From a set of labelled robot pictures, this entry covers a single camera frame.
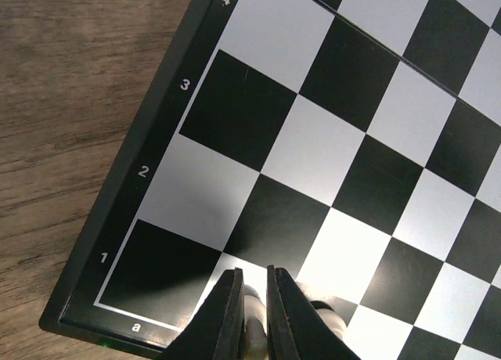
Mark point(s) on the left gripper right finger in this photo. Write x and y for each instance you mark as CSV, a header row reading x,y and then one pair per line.
x,y
295,330

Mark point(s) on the black and white chessboard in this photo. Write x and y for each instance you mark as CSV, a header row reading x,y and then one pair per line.
x,y
355,143

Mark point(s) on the white chess piece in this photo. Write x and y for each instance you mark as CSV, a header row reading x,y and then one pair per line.
x,y
335,323

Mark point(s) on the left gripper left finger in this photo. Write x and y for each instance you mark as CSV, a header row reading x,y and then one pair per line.
x,y
216,330

